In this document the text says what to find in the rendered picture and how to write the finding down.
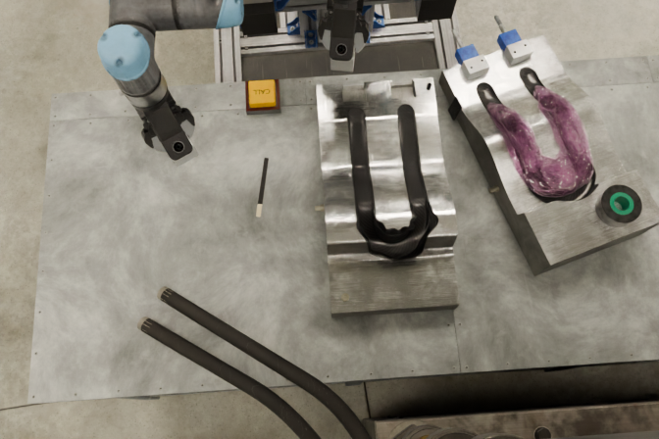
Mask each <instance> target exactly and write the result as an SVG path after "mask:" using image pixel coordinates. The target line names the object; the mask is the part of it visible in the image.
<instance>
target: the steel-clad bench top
mask: <svg viewBox="0 0 659 439"><path fill-rule="evenodd" d="M560 64H561V66H562V67H563V69H564V71H565V73H566V74H567V75H568V77H569V78H570V79H571V80H572V81H573V82H574V83H575V84H577V85H578V86H579V87H580V88H581V89H582V90H583V91H585V92H586V93H587V94H588V95H589V97H590V98H591V99H592V100H593V102H594V103H595V105H596V107H597V109H598V111H599V113H600V115H601V117H602V119H603V121H604V124H605V126H606V129H607V131H608V134H609V137H610V139H611V142H612V144H613V146H614V149H615V151H616V153H617V155H618V157H619V159H620V161H621V163H622V164H623V166H624V168H625V170H626V171H627V172H629V171H634V170H637V171H638V173H639V174H640V176H641V178H642V180H643V181H644V183H645V185H646V187H647V188H648V190H649V192H650V194H651V195H652V197H653V199H654V200H655V202H656V204H657V206H658V207H659V55H654V56H639V57H624V58H608V59H593V60H577V61H562V62H560ZM443 70H446V69H439V70H424V71H408V72H393V73H363V74H348V75H333V76H317V77H301V78H287V79H280V80H279V88H280V108H281V113H278V114H264V115H248V116H247V114H246V103H245V81H241V82H225V83H209V84H194V85H179V86H168V90H169V91H170V93H171V95H172V96H173V98H174V100H175V101H176V105H178V106H180V107H181V108H187V109H188V110H189V111H190V112H191V114H192V115H193V116H194V121H195V129H194V132H193V135H192V137H191V138H189V139H190V141H191V143H192V144H193V146H194V148H195V150H196V152H197V154H198V156H197V157H195V158H193V159H191V160H189V161H188V162H186V163H184V164H182V165H180V166H179V167H177V165H176V164H175V162H174V160H172V159H171V158H170V157H169V155H168V153H167V152H162V151H157V150H155V149H152V148H151V147H149V146H148V145H147V144H146V143H145V141H144V140H143V138H142V136H141V131H142V129H143V128H144V126H143V124H144V122H143V121H142V119H141V118H140V116H139V114H138V113H137V111H136V110H135V108H134V107H133V106H132V105H131V103H130V102H129V101H128V100H127V98H126V96H125V95H123V96H120V94H119V91H120V90H121V89H118V90H102V91H86V92H72V93H56V94H52V97H51V109H50V122H49V134H48V147H47V160H46V173H45V184H44V197H43V210H42V223H41V235H40V248H39V260H38V273H37V285H36V298H35V311H34V324H33V335H32V348H31V361H30V374H29V386H28V399H27V403H28V404H36V403H50V402H64V401H78V400H92V399H106V398H120V397H133V396H148V395H162V394H175V393H189V392H203V391H217V390H231V389H238V388H236V387H235V386H233V385H231V384H230V383H228V382H226V381H224V380H223V379H221V378H219V377H218V376H217V375H215V374H214V373H212V372H210V371H209V370H207V369H205V368H204V367H202V366H200V365H198V364H196V363H194V362H193V361H191V360H189V359H188V358H186V357H184V356H183V355H181V354H179V353H178V352H176V351H174V350H173V349H171V348H169V347H168V346H166V345H164V344H162V343H161V342H159V341H157V340H156V339H154V338H152V337H151V336H149V335H147V334H146V333H144V332H142V331H141V330H139V329H138V328H137V324H138V322H139V320H140V319H141V318H142V317H149V318H151V319H152V320H154V321H156V322H158V323H159V324H161V325H163V326H164V327H166V328H168V329H169V330H170V331H172V332H174V333H175V334H177V335H179V336H181V337H182V338H184V339H186V340H187V341H189V342H191V343H193V344H194V345H196V346H198V347H200V348H201V349H203V350H205V351H206V352H208V353H210V354H212V355H213V356H215V357H217V358H218V359H220V360H222V361H224V362H225V363H227V364H229V365H230V366H233V367H235V368H236V369H238V370H240V371H241V372H243V373H245V374H247V375H248V376H250V377H252V378H253V379H255V380H257V381H258V382H260V383H262V384H263V385H265V386H266V387H273V386H286V385H296V384H294V383H292V382H291V381H289V380H288V379H286V378H284V377H283V376H281V375H280V374H278V373H276V372H275V371H273V370H272V369H270V368H268V367H267V366H265V365H263V364H261V363H260V362H258V361H257V360H255V359H253V358H252V357H250V356H249V355H247V354H245V353H244V352H242V351H240V350H239V349H237V348H236V347H234V346H232V345H231V344H230V343H229V342H227V341H225V340H224V339H222V338H221V337H219V336H217V335H216V334H214V333H213V332H211V331H209V330H208V329H206V328H205V327H203V326H201V325H200V324H198V323H197V322H195V321H193V320H192V319H190V318H189V317H186V316H185V315H183V314H182V313H180V312H178V311H177V310H175V309H174V308H172V307H170V306H169V305H167V304H166V303H164V302H162V301H161V300H159V299H158V298H157V293H158V291H159V290H160V289H161V288H162V287H164V286H166V287H168V288H170V289H172V290H173V291H175V292H177V293H178V294H179V295H180V296H182V297H184V298H185V299H187V300H189V301H190V302H192V303H194V304H195V305H197V306H198V307H200V308H202V309H203V310H205V311H207V312H208V313H210V314H212V315H213V316H215V317H217V318H219V319H220V320H222V321H224V322H225V323H227V324H229V325H230V326H232V327H234V328H235V329H237V330H238V331H240V332H242V333H243V334H245V335H247V336H248V337H250V338H252V339H253V340H255V341H257V342H258V343H260V344H261V345H263V346H265V347H266V348H268V349H270V350H271V351H273V352H275V353H276V354H278V355H279V356H281V357H283V358H284V359H286V360H288V361H289V362H291V363H293V364H294V365H296V366H298V367H300V368H301V369H303V370H305V371H306V372H308V373H310V374H311V375H313V376H314V377H316V378H317V379H319V380H320V381H322V382H323V383H329V382H342V381H356V380H371V379H385V378H398V377H412V376H426V375H441V374H454V373H468V372H482V371H496V370H510V369H524V368H538V367H552V366H579V365H593V364H607V363H620V362H634V361H648V360H659V224H657V225H656V226H654V227H652V228H650V229H649V230H647V231H645V232H644V233H642V234H640V235H638V236H636V237H633V238H631V239H628V240H626V241H623V242H620V243H618V244H615V245H613V246H610V247H608V248H605V249H603V250H600V251H598V252H595V253H593V254H590V255H588V256H585V257H583V258H580V259H578V260H575V261H573V262H570V263H568V264H565V265H562V266H561V267H558V268H554V269H552V270H549V271H547V272H544V273H542V274H539V275H537V276H534V275H533V273H532V270H531V268H530V266H529V264H528V262H527V260H526V258H525V256H524V254H523V251H522V249H521V247H520V245H519V243H518V241H517V239H516V237H515V235H514V233H513V231H512V229H511V227H510V225H509V223H508V221H507V219H506V218H505V216H504V214H503V212H502V210H501V208H500V206H499V204H498V202H497V200H496V198H495V196H494V194H493V193H489V191H488V189H489V188H490V186H489V183H488V181H487V179H486V177H485V175H484V173H483V171H482V168H481V166H480V164H479V162H478V160H477V158H476V156H475V154H474V152H473V150H472V148H471V146H470V144H469V142H468V140H467V138H466V136H465V134H464V132H463V130H462V128H461V126H460V124H459V123H458V121H457V119H455V120H452V118H451V116H450V114H449V112H448V109H449V107H450V104H449V102H448V100H447V98H446V96H445V94H444V92H443V90H442V88H441V86H440V84H439V79H440V76H441V72H442V71H443ZM429 77H432V78H433V85H434V92H435V100H436V106H437V116H438V124H439V132H440V140H441V149H442V157H443V162H444V168H445V172H446V176H447V180H448V184H449V187H450V191H451V194H452V198H453V202H454V207H455V213H456V220H457V228H458V236H457V239H456V241H455V243H454V245H453V255H454V263H455V269H456V277H457V285H458V292H459V300H460V306H458V307H457V308H456V309H455V310H453V311H452V310H443V311H428V312H414V313H400V314H386V315H371V316H357V317H331V307H330V280H329V265H328V250H327V236H326V222H325V212H321V211H315V206H320V205H322V204H324V192H323V178H322V164H321V149H320V134H319V120H318V106H317V89H316V85H322V84H338V83H343V86H353V85H364V82H368V81H384V80H391V83H399V82H412V79H414V78H429ZM305 85H306V91H305ZM306 101H307V105H306ZM264 158H269V161H268V168H267V175H266V183H265V190H264V197H263V204H262V211H261V216H260V217H256V213H257V206H258V199H259V192H260V185H261V178H262V171H263V164H264ZM454 324H455V326H454ZM455 332H456V333H455ZM456 340H457V341H456ZM457 348H458V349H457ZM458 356H459V357H458ZM460 370H461V372H460Z"/></svg>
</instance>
